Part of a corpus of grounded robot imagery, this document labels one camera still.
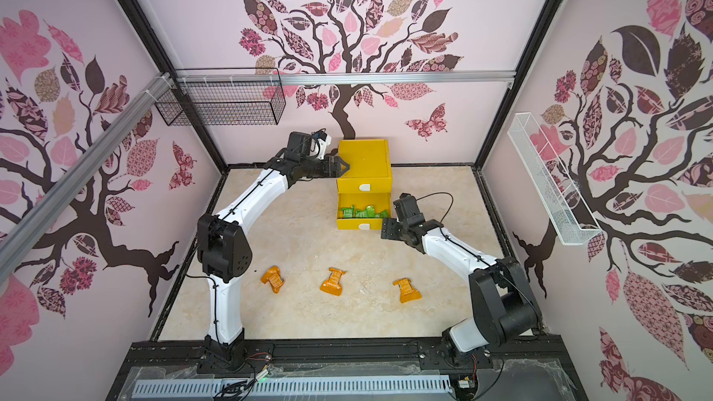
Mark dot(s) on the black wire basket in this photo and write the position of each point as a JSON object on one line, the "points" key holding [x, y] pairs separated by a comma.
{"points": [[249, 96]]}

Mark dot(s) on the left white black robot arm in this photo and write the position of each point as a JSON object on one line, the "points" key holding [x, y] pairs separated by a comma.
{"points": [[224, 250]]}

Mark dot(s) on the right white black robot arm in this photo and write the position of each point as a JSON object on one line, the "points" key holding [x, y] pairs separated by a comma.
{"points": [[503, 305]]}

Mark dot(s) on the orange cookie packet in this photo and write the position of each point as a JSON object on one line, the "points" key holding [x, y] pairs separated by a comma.
{"points": [[407, 292], [273, 278], [332, 285]]}

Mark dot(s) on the white wire shelf basket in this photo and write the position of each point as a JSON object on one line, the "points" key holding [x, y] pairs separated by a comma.
{"points": [[559, 193]]}

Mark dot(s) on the aluminium rail back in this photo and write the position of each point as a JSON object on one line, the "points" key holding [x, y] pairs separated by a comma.
{"points": [[342, 78]]}

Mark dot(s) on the aluminium rail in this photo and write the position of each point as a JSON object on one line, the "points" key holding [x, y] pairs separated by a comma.
{"points": [[342, 78], [31, 228]]}

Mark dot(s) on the aluminium rail left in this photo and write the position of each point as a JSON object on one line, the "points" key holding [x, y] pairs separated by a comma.
{"points": [[31, 228]]}

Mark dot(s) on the white slotted cable duct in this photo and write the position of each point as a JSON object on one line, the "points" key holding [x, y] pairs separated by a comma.
{"points": [[291, 388]]}

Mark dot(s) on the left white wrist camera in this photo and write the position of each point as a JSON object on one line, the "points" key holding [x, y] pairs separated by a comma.
{"points": [[320, 140]]}

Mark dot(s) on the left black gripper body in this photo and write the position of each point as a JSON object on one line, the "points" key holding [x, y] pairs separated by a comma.
{"points": [[324, 168]]}

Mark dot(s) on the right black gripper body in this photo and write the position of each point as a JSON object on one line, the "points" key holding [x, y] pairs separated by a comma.
{"points": [[391, 230]]}

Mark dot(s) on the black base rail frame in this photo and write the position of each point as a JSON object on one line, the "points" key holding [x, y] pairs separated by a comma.
{"points": [[532, 369]]}

